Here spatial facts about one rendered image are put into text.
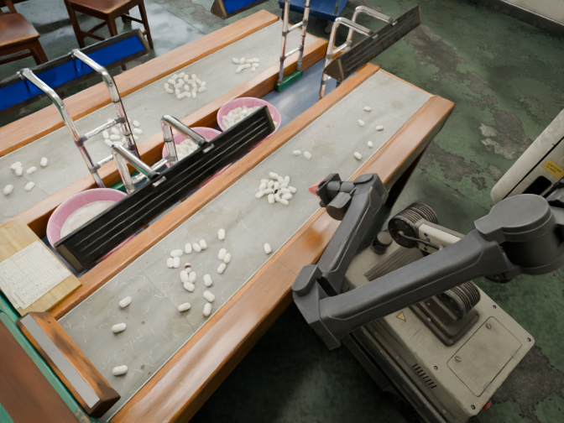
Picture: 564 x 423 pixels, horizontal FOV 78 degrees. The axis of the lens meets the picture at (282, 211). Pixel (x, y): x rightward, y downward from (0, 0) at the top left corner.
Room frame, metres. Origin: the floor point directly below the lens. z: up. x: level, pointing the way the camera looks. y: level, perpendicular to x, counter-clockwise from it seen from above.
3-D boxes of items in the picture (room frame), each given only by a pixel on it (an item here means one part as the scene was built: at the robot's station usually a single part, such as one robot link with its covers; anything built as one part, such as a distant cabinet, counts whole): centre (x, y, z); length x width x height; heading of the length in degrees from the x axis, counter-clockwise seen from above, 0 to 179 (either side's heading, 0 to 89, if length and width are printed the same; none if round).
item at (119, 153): (0.60, 0.32, 0.90); 0.20 x 0.19 x 0.45; 147
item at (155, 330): (0.89, -0.03, 0.73); 1.81 x 0.30 x 0.02; 147
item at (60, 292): (0.38, 0.70, 0.77); 0.33 x 0.15 x 0.01; 57
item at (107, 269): (0.98, 0.12, 0.71); 1.81 x 0.05 x 0.11; 147
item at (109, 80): (0.81, 0.66, 0.90); 0.20 x 0.19 x 0.45; 147
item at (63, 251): (0.55, 0.25, 1.08); 0.62 x 0.08 x 0.07; 147
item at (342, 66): (1.37, -0.27, 1.08); 0.62 x 0.08 x 0.07; 147
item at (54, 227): (0.56, 0.58, 0.72); 0.27 x 0.27 x 0.10
